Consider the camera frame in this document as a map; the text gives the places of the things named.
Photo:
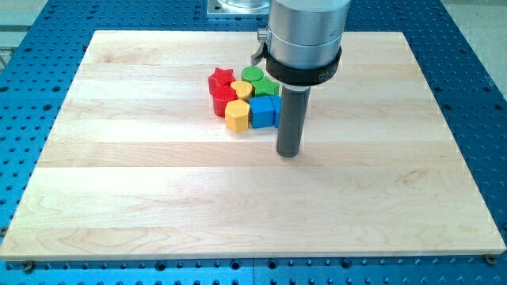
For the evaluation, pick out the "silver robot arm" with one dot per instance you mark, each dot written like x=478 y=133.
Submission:
x=302 y=41

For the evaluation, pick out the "yellow hexagon block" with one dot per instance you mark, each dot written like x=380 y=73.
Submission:
x=237 y=114

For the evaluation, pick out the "yellow heart block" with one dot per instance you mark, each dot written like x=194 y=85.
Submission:
x=244 y=90

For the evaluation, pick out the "blue cube block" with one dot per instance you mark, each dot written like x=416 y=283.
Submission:
x=262 y=112

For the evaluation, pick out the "blue block behind rod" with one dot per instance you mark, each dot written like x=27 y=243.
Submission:
x=276 y=102

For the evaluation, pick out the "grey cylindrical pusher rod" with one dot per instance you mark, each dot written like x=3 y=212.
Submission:
x=294 y=101

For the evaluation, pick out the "green star block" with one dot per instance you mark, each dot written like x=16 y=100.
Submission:
x=265 y=87

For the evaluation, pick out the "red cylinder block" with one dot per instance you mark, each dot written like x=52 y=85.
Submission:
x=221 y=96

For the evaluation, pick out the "red star block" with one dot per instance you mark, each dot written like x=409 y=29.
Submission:
x=220 y=77

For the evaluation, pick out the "green cylinder block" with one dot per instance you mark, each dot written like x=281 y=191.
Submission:
x=252 y=74

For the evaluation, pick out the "light wooden board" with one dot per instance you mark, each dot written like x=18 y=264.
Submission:
x=138 y=166

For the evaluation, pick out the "board clamp screw left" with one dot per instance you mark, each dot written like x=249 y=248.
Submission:
x=27 y=266

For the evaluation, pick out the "board clamp screw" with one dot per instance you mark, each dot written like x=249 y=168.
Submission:
x=490 y=259
x=27 y=266

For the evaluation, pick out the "board clamp screw right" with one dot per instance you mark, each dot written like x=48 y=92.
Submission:
x=490 y=259

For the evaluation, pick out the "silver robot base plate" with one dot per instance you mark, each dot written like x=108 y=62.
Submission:
x=226 y=8

